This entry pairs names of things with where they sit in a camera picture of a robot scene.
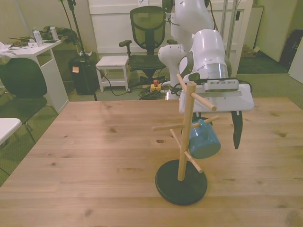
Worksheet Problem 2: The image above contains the black bag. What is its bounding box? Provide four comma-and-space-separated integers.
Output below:
281, 29, 303, 67

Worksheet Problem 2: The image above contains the white cloth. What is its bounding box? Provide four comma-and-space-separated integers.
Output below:
0, 41, 18, 65

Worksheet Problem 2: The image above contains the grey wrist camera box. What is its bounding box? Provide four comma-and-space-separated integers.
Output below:
205, 79, 239, 92

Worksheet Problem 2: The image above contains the white desk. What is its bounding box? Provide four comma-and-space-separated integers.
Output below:
7, 39, 70, 113

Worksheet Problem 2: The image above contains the yellow emergency stop button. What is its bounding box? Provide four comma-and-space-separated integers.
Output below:
150, 79, 162, 93

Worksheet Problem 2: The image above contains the clear plastic bottle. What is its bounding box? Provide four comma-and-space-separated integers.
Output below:
32, 26, 45, 47
49, 24, 59, 41

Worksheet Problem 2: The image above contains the black plastic chair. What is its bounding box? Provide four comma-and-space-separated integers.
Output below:
0, 57, 59, 144

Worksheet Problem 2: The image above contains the camouflage cloth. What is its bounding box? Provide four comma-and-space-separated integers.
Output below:
39, 25, 79, 45

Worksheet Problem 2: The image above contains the white side table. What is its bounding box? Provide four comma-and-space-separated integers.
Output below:
0, 117, 22, 145

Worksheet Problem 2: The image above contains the black tripod stand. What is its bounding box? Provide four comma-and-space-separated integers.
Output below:
58, 0, 98, 102

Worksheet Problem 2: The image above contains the cardboard box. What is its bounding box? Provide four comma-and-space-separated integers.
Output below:
242, 44, 261, 58

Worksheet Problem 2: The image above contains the black mesh office chair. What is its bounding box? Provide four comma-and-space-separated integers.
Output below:
118, 6, 177, 92

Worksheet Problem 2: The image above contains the small white stool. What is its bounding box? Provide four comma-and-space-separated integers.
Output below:
95, 56, 130, 93

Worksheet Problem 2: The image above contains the blue enamel mug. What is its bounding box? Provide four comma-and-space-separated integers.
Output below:
188, 119, 222, 159

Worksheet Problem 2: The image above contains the black coiled floor cable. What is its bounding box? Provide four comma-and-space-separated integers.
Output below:
138, 87, 169, 100

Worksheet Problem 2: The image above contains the black box with orange note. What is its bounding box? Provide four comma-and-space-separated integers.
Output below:
68, 56, 99, 96

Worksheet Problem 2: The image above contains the wooden mug tree black base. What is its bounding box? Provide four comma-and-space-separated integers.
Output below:
151, 73, 217, 206

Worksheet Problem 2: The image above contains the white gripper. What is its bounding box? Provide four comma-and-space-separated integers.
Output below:
179, 72, 254, 149

